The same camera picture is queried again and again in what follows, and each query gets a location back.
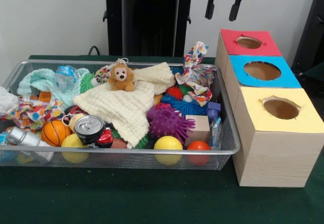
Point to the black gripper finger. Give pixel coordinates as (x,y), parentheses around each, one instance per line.
(209,11)
(233,12)

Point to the silver mesh bin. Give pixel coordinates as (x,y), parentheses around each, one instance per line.
(114,161)

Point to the red ball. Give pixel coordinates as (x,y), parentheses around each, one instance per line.
(198,146)

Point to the mint green cloth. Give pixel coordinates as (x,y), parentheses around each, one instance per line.
(27,82)

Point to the brown monkey plush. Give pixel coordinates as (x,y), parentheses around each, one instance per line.
(121,75)

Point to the cream waffle cloth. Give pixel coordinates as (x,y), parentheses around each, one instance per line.
(121,107)

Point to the cloth with coloured dots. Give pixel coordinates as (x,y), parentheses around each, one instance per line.
(33,112)

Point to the purple spiky ball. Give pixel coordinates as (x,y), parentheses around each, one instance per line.
(167,122)

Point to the yellow ball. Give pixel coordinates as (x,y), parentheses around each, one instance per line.
(168,145)

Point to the black soda can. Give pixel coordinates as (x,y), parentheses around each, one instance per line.
(88,127)

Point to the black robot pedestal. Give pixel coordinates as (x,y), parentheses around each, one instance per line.
(152,18)

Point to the orange toy basketball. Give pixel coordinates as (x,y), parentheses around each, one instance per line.
(54,132)

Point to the clear plastic bottle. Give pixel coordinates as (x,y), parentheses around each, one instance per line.
(64,79)

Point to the wooden box with three holes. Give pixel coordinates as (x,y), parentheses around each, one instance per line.
(278,163)

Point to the white cloth with confetti print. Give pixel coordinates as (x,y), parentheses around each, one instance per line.
(196,54)

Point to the dark green table cloth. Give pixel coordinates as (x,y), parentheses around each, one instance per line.
(126,196)

